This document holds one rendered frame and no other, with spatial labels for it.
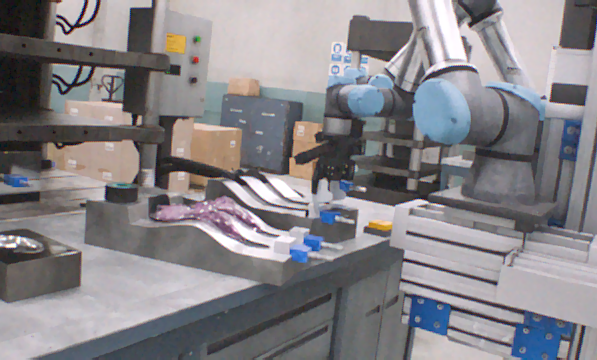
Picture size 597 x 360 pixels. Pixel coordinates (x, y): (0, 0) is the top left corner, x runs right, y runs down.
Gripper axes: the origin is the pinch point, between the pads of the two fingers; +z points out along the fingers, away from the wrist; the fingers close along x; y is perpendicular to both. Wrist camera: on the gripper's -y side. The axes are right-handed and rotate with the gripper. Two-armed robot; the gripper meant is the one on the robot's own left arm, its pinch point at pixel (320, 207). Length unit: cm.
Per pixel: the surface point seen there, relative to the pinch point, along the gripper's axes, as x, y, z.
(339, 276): 8.1, 4.1, 20.2
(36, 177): -36, -78, 3
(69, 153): 208, -422, 50
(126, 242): -46, -23, 8
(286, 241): -29.3, 9.8, 2.7
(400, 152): 496, -193, 23
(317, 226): -3.9, 2.1, 4.3
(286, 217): -7.0, -6.0, 3.2
